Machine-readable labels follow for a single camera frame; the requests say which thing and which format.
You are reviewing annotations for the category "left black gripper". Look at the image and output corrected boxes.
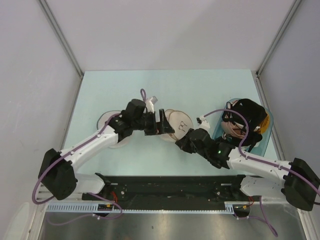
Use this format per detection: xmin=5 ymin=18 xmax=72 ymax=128
xmin=132 ymin=108 xmax=174 ymax=136

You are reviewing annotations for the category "pink mesh laundry bag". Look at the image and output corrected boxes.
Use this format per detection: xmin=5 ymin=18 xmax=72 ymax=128
xmin=160 ymin=109 xmax=194 ymax=142

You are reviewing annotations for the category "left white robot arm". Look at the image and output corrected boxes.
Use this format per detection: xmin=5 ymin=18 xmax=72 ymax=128
xmin=36 ymin=98 xmax=175 ymax=200

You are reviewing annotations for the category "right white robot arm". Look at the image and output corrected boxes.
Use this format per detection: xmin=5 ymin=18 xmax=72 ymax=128
xmin=175 ymin=128 xmax=320 ymax=211

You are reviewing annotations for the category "pink bra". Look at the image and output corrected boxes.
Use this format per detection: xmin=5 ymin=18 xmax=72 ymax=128
xmin=220 ymin=121 xmax=247 ymax=140

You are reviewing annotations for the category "black bra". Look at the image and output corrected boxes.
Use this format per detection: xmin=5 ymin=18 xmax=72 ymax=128
xmin=221 ymin=98 xmax=267 ymax=152

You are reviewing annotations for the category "grey-trimmed mesh laundry bag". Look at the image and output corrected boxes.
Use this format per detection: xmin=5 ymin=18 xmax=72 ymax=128
xmin=96 ymin=109 xmax=131 ymax=149

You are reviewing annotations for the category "teal plastic basin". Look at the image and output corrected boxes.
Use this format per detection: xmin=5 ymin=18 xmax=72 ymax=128
xmin=212 ymin=98 xmax=273 ymax=157

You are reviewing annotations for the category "yellow garment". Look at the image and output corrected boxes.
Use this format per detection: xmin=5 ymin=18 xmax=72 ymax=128
xmin=256 ymin=112 xmax=270 ymax=135

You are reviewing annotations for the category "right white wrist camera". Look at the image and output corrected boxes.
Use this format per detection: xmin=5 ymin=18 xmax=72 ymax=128
xmin=196 ymin=115 xmax=211 ymax=131

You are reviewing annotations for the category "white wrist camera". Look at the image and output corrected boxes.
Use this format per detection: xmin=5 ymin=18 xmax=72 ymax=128
xmin=145 ymin=96 xmax=158 ymax=113
xmin=196 ymin=115 xmax=211 ymax=131

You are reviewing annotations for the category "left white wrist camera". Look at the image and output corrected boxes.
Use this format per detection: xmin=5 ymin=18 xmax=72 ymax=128
xmin=145 ymin=96 xmax=158 ymax=113

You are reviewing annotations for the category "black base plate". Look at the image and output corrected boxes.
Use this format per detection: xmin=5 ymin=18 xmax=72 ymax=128
xmin=81 ymin=175 xmax=259 ymax=210

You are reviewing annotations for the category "aluminium side rail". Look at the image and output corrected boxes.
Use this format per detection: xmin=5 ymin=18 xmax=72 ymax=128
xmin=254 ymin=72 xmax=316 ymax=240

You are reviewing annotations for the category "left aluminium frame post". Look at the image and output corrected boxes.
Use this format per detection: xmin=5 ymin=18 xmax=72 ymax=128
xmin=37 ymin=0 xmax=84 ymax=79

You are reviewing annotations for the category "aluminium frame post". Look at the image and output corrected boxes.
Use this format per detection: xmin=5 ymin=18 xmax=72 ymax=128
xmin=255 ymin=0 xmax=304 ymax=78
xmin=37 ymin=0 xmax=84 ymax=79

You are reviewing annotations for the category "white slotted cable duct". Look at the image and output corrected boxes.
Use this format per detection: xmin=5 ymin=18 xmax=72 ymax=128
xmin=45 ymin=202 xmax=250 ymax=215

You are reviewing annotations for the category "right aluminium frame post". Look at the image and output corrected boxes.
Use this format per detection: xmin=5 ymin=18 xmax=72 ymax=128
xmin=255 ymin=0 xmax=304 ymax=78

